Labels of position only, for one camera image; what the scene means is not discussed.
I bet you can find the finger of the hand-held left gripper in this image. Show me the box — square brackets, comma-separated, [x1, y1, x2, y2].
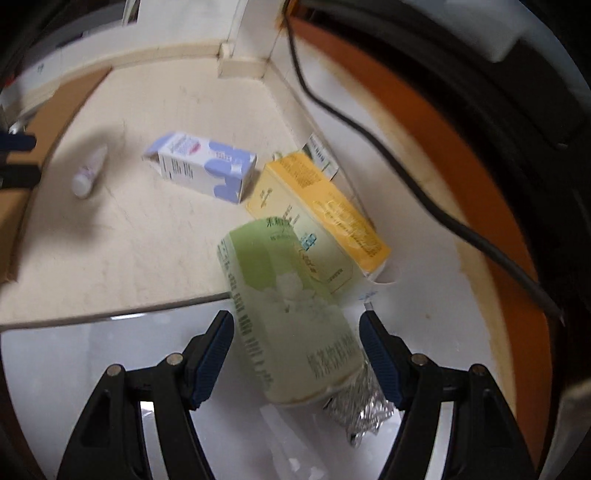
[0, 162, 42, 191]
[0, 131, 38, 153]

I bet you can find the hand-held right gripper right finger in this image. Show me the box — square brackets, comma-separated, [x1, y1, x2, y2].
[359, 310, 539, 480]

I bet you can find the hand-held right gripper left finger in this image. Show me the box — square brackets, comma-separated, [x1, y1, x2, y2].
[56, 310, 235, 480]

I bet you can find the green paper cup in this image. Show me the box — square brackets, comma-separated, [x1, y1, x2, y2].
[217, 217, 365, 407]

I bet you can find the yellow and cream carton box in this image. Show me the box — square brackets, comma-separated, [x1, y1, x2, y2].
[244, 134, 399, 301]

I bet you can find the brown cardboard sheet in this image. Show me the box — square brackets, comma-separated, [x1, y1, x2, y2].
[0, 67, 114, 284]

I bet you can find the crumpled foil wrapper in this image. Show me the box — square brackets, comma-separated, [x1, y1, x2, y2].
[323, 364, 398, 448]

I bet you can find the small white bottle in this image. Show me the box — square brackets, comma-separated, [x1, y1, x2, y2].
[71, 144, 109, 199]

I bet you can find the blue and white carton box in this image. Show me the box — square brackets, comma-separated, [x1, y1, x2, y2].
[141, 131, 258, 204]

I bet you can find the black cable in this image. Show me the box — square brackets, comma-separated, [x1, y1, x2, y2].
[284, 0, 566, 326]

